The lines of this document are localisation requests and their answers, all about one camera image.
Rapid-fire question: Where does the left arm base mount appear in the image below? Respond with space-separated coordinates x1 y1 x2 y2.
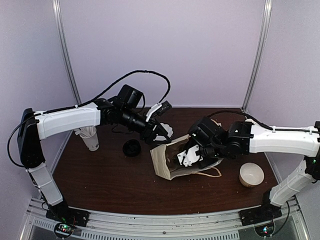
45 204 90 240

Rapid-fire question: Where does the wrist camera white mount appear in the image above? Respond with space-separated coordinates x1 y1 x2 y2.
177 145 203 167
145 100 172 122

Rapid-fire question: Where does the kraft paper takeout bag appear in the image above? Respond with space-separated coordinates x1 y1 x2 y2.
150 117 225 181

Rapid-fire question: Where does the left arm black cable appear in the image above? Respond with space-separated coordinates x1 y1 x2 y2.
6 69 172 168

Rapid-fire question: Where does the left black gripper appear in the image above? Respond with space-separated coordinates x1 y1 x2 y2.
119 107 172 145

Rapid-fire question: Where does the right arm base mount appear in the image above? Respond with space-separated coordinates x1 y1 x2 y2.
239 203 282 238

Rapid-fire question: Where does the left aluminium frame post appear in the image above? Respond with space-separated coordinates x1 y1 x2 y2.
52 0 82 105

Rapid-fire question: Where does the aluminium front rail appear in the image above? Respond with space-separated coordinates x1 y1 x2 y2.
18 198 311 240

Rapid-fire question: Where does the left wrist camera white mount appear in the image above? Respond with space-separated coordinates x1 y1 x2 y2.
145 100 172 122

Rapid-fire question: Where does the right aluminium frame post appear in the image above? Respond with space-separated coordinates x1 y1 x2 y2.
241 0 273 113

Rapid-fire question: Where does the white scalloped dish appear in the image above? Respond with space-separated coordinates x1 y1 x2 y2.
155 122 174 144

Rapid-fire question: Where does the stack of paper cups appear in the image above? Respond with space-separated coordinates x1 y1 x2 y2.
245 118 255 124

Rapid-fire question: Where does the white ceramic bowl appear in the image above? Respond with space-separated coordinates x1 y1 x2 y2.
239 162 265 188

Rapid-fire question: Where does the stack of black lids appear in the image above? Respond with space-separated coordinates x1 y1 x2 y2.
122 139 142 158

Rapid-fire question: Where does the paper cup holding straws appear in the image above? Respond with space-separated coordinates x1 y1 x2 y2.
82 133 100 152

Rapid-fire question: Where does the wrapped white straws bundle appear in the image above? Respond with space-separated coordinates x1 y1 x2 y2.
73 126 97 139

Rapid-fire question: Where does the aluminium frame post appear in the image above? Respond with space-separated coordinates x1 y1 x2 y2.
241 0 273 113
52 0 82 105

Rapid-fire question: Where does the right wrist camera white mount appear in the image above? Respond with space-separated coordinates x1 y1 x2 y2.
177 145 203 167

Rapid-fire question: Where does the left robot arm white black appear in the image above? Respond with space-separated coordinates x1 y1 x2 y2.
12 84 173 222

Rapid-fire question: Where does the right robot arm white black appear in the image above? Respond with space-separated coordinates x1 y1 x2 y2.
188 117 320 221

